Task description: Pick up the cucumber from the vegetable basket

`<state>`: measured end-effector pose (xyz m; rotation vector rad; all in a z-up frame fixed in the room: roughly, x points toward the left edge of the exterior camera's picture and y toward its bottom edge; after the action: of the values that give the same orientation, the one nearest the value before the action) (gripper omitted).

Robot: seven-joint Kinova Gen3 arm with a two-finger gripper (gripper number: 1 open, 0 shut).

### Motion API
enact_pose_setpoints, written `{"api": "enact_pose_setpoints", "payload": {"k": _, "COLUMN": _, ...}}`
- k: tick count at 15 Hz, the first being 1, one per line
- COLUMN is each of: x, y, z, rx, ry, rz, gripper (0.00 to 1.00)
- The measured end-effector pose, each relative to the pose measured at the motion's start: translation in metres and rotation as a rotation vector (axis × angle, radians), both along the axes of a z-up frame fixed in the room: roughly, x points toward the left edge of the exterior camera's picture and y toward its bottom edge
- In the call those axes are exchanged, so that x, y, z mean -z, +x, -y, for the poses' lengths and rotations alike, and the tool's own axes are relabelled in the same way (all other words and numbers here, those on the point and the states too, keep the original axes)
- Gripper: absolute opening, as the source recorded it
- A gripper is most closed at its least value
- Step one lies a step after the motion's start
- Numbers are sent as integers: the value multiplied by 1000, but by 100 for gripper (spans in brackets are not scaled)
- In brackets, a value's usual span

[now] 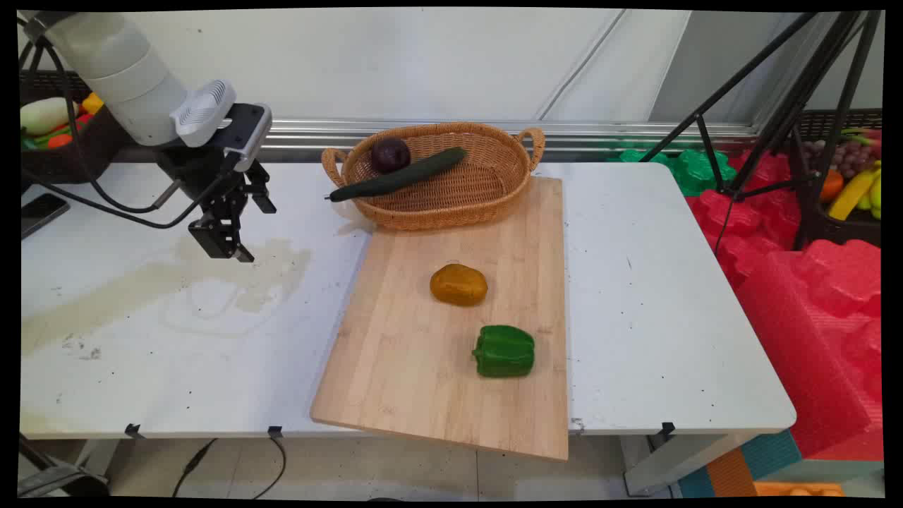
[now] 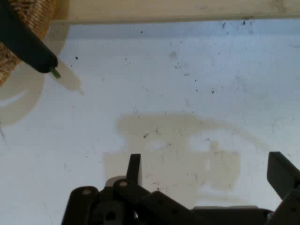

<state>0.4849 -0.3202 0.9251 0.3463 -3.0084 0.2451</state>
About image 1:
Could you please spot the dark green cucumber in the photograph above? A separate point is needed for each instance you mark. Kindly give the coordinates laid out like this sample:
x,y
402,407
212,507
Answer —
x,y
398,175

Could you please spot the black smartphone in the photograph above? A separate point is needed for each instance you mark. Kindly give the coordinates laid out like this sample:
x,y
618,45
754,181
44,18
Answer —
x,y
41,212

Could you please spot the wooden cutting board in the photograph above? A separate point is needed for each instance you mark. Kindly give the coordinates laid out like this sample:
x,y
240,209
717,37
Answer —
x,y
451,331

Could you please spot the brown potato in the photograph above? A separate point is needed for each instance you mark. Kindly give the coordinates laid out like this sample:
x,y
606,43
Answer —
x,y
458,284

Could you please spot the black tripod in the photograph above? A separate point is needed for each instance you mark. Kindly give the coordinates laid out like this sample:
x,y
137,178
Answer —
x,y
790,106

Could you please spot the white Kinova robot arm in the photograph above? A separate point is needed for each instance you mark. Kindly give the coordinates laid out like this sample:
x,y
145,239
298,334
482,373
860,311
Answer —
x,y
120,67

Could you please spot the grey metal stand base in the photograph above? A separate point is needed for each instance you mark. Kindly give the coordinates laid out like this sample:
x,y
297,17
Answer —
x,y
60,476

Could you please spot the orange carrot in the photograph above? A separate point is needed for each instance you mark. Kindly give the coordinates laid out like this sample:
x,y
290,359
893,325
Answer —
x,y
60,140

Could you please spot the yellow banana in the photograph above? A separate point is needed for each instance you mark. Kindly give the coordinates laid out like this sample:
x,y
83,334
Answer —
x,y
852,194

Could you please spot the yellow bell pepper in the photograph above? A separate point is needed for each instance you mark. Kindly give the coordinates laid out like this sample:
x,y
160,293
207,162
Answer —
x,y
93,103

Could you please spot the black table clip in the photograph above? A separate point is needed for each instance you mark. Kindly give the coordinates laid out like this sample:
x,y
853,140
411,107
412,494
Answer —
x,y
667,428
276,432
134,430

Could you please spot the orange fruit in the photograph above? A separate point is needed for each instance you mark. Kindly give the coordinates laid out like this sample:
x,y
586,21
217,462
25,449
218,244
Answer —
x,y
832,186

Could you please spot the teal orange floor mat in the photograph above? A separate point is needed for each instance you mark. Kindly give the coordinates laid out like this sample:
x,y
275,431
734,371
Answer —
x,y
748,469

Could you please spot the red pepper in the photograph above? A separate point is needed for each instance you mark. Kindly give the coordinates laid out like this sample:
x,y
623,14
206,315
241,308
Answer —
x,y
83,121

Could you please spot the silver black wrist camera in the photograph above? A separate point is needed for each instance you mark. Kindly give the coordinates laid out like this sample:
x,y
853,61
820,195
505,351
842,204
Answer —
x,y
247,134

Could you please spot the red foam block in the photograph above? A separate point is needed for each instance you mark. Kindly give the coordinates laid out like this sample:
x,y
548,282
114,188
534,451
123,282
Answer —
x,y
811,317

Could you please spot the white table leg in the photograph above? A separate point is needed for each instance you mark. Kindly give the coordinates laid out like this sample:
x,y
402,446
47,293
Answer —
x,y
677,462

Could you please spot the woven wicker basket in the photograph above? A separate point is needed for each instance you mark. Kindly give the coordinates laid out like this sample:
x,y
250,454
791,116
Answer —
x,y
451,187

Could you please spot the purple red onion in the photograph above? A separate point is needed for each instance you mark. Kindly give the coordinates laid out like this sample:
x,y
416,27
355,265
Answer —
x,y
390,154

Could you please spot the white eggplant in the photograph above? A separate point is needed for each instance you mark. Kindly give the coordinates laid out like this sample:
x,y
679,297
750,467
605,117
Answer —
x,y
44,115

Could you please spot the green bell pepper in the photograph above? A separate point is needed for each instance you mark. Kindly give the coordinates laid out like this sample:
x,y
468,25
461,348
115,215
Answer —
x,y
504,351

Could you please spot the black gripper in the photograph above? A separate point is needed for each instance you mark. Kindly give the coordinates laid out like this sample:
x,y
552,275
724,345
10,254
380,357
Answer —
x,y
201,169

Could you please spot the dark brown woven vegetable basket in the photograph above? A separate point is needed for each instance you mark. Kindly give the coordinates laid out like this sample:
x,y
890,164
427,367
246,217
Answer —
x,y
63,162

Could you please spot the white vented camera mount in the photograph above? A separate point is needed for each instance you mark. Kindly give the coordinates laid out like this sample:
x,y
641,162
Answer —
x,y
203,109

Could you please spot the dark woven fruit basket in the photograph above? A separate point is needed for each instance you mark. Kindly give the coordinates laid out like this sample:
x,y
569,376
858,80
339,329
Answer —
x,y
839,226

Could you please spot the metal wall rail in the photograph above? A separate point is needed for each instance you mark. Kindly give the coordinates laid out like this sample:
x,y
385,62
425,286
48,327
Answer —
x,y
494,132

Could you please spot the purple grapes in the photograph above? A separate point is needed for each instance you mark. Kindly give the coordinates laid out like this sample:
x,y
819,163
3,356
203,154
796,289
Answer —
x,y
846,156

